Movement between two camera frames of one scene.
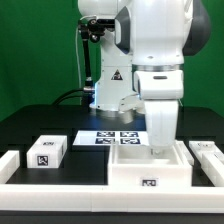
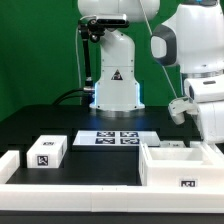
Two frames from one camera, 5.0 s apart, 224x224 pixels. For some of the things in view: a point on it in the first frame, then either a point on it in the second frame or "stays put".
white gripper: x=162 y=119 to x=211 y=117
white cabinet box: x=131 y=164 to x=198 y=166
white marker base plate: x=111 y=137 stays put
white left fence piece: x=10 y=162 stays put
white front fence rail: x=113 y=198 stays put
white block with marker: x=47 y=152 stays put
